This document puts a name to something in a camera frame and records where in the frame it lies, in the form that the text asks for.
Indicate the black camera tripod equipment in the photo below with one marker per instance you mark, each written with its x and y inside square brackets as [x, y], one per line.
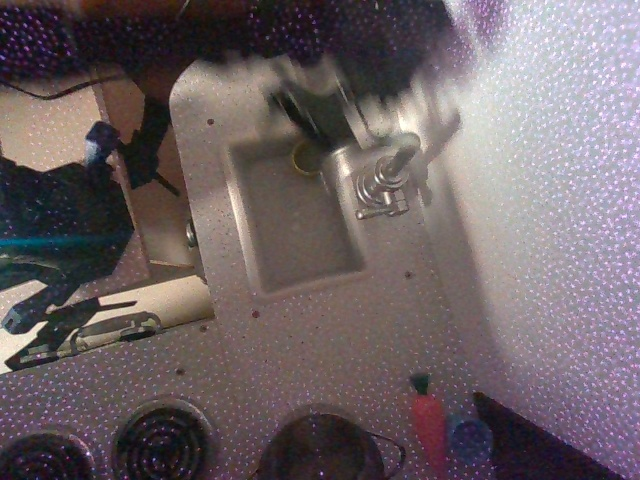
[69, 226]

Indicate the blue cup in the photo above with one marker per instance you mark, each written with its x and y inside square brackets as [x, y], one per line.
[470, 439]

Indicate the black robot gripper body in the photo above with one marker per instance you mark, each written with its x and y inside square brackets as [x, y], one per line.
[337, 100]

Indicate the middle black stove burner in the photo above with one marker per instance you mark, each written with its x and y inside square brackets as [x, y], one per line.
[165, 438]

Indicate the black stove burner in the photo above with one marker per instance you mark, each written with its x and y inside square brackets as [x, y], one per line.
[46, 455]
[165, 438]

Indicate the left black stove burner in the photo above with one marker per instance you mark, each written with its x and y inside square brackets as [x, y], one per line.
[46, 455]

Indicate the yellow cup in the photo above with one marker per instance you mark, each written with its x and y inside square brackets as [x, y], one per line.
[306, 158]

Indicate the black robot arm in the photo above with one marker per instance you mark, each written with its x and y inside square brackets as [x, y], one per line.
[378, 45]

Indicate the dark cooking pot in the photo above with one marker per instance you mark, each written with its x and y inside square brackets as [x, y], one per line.
[324, 445]

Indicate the silver cabinet handle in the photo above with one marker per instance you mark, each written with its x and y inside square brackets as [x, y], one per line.
[128, 327]

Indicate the orange toy carrot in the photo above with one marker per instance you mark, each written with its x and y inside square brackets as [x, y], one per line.
[430, 426]

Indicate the silver faucet base with lever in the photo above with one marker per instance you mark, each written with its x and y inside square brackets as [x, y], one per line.
[379, 190]

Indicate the grey toy sink basin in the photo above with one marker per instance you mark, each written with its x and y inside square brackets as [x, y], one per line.
[293, 229]

